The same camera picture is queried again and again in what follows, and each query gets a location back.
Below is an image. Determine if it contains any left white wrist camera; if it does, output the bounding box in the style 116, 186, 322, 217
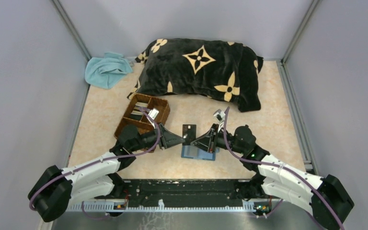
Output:
148, 108, 159, 121

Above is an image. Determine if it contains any purple cable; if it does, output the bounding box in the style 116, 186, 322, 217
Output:
28, 107, 162, 221
222, 106, 345, 230

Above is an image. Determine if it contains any black pillow with tan flowers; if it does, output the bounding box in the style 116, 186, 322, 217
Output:
127, 38, 264, 112

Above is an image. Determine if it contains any woven brown divided basket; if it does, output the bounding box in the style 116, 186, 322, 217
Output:
114, 93, 170, 138

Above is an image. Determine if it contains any teal leather card holder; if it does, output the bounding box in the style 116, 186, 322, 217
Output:
181, 145, 219, 161

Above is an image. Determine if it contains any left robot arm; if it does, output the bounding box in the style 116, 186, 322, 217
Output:
28, 123, 185, 222

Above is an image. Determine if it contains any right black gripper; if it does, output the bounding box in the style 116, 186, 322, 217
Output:
191, 123, 245, 154

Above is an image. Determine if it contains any light blue cloth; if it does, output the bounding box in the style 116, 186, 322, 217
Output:
84, 52, 133, 90

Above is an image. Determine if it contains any aluminium front rail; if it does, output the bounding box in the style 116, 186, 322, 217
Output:
46, 179, 334, 213

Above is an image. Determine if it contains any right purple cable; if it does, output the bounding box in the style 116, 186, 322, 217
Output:
222, 106, 345, 230

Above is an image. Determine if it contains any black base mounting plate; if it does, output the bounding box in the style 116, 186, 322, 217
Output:
94, 179, 283, 208

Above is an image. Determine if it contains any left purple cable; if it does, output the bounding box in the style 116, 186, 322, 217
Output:
28, 107, 162, 221

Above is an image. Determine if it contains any black credit card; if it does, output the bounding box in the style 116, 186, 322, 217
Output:
182, 124, 196, 146

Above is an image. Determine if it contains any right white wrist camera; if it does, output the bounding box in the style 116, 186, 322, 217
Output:
213, 109, 225, 125

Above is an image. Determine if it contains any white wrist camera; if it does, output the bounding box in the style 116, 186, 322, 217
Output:
148, 108, 159, 121
213, 109, 225, 125

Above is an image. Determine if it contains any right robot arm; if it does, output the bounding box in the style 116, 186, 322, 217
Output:
190, 124, 354, 230

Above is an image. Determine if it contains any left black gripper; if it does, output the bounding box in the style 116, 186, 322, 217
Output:
130, 122, 186, 152

